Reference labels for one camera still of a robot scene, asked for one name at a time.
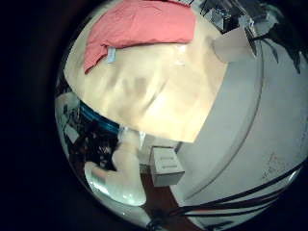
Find orange button shirt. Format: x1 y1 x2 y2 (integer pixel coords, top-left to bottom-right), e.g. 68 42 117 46
83 0 197 75

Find white cardboard box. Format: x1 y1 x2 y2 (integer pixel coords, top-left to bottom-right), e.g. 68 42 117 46
148 145 186 188

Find blue table edge strip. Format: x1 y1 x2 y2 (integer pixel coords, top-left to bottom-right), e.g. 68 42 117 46
78 101 121 136

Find black electronics clutter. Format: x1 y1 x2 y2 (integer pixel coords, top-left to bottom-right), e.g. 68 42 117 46
76 119 121 171

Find white plant pot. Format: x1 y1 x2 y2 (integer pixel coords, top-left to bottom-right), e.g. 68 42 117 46
211 26 249 64

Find dark lab equipment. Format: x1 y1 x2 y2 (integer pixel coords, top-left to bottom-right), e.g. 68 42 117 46
196 0 280 33

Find green leafy plant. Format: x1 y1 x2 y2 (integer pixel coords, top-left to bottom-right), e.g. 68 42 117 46
244 6 308 75

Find black right hand cable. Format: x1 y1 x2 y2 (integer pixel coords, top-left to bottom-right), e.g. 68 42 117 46
179 187 290 223
167 162 305 219

